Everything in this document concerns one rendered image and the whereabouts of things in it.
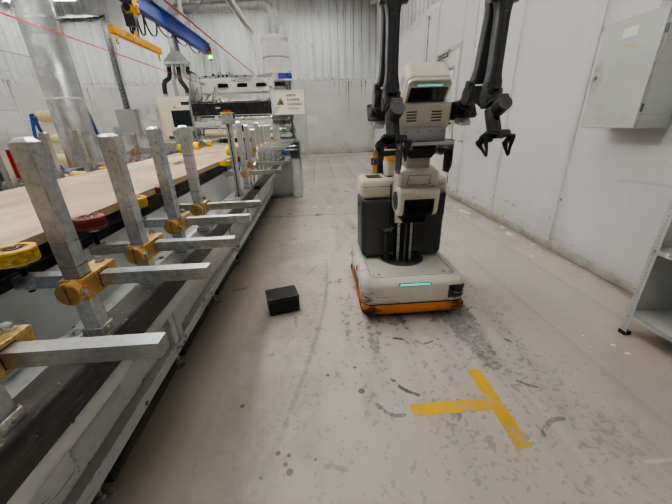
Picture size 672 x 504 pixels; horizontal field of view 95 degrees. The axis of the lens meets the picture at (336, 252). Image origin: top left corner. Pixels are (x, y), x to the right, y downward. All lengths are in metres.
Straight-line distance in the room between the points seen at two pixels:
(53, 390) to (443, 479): 1.14
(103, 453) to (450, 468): 1.17
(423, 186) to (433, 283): 0.57
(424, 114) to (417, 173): 0.28
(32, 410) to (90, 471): 0.64
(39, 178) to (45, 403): 0.41
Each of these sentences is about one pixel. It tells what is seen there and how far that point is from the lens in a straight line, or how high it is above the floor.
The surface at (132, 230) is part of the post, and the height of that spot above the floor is 0.87.
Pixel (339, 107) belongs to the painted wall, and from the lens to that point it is 11.54.
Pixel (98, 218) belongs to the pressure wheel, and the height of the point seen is 0.90.
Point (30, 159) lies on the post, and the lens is 0.81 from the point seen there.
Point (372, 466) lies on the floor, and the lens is 1.35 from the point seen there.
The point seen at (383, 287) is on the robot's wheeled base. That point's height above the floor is 0.24.
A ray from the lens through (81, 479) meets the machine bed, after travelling 1.40.
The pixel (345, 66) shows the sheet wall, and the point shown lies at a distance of 11.67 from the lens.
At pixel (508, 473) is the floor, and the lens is 1.44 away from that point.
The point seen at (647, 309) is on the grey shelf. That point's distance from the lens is 2.42.
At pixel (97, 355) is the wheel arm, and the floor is 0.81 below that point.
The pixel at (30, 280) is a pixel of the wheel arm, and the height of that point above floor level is 0.83.
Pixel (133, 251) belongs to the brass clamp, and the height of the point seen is 0.82.
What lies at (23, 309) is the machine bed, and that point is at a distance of 1.08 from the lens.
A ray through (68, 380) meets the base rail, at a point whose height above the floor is 0.70.
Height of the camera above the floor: 1.14
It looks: 23 degrees down
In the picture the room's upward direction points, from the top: 2 degrees counter-clockwise
